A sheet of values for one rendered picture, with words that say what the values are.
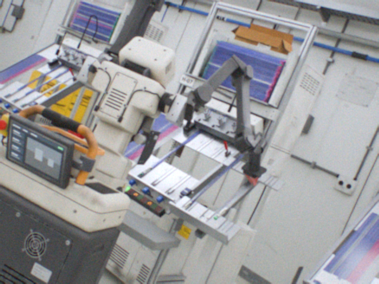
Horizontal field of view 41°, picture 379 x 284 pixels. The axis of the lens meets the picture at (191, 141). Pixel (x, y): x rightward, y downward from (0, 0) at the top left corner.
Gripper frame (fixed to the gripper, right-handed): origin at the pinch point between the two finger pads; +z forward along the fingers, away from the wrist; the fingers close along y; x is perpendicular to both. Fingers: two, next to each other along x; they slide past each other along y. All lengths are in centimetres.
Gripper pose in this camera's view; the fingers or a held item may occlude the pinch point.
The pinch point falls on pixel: (253, 183)
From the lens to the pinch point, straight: 240.2
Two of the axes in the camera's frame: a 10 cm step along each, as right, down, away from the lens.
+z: 0.5, 8.0, 6.0
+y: -7.5, -3.7, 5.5
